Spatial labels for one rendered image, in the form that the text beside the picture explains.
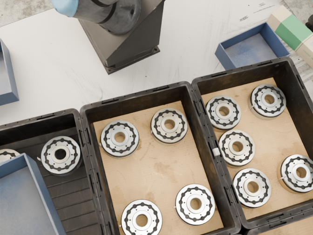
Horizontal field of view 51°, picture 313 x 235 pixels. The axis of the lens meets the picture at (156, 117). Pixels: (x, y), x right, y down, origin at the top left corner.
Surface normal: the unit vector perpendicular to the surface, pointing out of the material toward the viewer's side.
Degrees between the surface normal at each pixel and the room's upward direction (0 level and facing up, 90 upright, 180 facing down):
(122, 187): 0
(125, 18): 67
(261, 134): 0
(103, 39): 44
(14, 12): 0
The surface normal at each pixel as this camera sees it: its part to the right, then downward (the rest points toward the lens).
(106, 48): -0.56, 0.06
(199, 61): 0.06, -0.34
